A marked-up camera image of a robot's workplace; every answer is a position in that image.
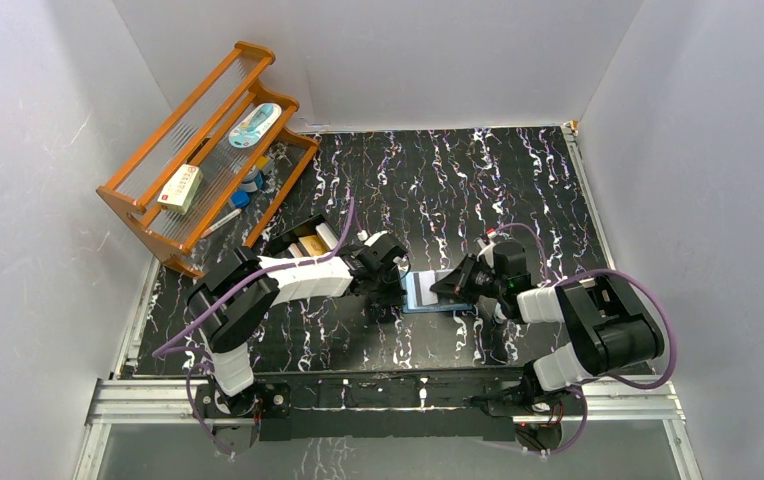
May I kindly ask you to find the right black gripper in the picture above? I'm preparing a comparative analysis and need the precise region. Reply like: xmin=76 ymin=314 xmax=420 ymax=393
xmin=430 ymin=253 xmax=506 ymax=304

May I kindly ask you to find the white striped credit card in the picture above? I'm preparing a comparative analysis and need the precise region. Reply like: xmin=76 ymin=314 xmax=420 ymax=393
xmin=414 ymin=271 xmax=438 ymax=307

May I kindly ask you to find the blue card holder wallet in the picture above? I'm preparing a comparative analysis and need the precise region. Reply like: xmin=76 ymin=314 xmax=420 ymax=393
xmin=401 ymin=269 xmax=473 ymax=314

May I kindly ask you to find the black plastic card box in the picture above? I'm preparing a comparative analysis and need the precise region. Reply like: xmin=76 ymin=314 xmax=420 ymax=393
xmin=263 ymin=214 xmax=340 ymax=259

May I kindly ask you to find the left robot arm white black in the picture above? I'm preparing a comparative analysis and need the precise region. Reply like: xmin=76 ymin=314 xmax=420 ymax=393
xmin=187 ymin=232 xmax=408 ymax=416

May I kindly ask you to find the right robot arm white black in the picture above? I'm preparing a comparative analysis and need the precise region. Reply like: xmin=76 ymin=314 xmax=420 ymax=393
xmin=429 ymin=238 xmax=671 ymax=414

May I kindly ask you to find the white card stack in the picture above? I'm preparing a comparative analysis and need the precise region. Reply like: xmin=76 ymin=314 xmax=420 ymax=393
xmin=288 ymin=223 xmax=338 ymax=258

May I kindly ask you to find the white plastic clip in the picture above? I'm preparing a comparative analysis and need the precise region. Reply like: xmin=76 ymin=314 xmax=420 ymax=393
xmin=492 ymin=304 xmax=507 ymax=325

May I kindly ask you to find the grey pen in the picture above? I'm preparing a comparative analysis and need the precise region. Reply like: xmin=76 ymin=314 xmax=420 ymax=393
xmin=202 ymin=209 xmax=242 ymax=238

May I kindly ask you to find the blue small object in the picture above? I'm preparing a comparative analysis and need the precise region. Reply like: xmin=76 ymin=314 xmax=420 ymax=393
xmin=228 ymin=167 xmax=264 ymax=209

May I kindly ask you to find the light blue oval case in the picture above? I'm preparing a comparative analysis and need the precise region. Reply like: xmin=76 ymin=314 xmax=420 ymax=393
xmin=228 ymin=103 xmax=282 ymax=149

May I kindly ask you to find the orange wooden shelf rack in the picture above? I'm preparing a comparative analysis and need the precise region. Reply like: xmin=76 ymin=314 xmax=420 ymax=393
xmin=96 ymin=41 xmax=319 ymax=278

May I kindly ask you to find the white red small box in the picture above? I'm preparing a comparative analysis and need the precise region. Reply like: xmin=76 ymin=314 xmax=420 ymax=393
xmin=157 ymin=164 xmax=203 ymax=215

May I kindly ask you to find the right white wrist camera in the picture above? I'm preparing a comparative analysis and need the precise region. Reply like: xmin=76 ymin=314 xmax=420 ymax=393
xmin=477 ymin=228 xmax=497 ymax=267

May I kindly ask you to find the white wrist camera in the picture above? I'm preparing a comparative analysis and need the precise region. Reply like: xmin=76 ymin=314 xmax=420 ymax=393
xmin=357 ymin=230 xmax=389 ymax=248
xmin=477 ymin=228 xmax=497 ymax=267

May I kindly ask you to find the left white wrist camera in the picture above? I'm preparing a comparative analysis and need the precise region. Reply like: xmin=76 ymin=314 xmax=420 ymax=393
xmin=357 ymin=230 xmax=389 ymax=248

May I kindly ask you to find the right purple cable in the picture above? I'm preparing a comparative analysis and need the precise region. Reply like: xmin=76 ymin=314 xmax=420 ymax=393
xmin=491 ymin=223 xmax=679 ymax=458

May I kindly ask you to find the purple cable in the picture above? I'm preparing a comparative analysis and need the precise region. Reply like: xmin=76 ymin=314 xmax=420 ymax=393
xmin=491 ymin=223 xmax=679 ymax=458
xmin=153 ymin=195 xmax=357 ymax=458

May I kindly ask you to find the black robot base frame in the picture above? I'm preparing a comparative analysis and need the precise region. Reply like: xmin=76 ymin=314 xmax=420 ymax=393
xmin=87 ymin=364 xmax=685 ymax=458

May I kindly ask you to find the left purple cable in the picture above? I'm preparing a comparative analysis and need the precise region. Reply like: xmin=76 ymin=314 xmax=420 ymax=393
xmin=153 ymin=195 xmax=357 ymax=458

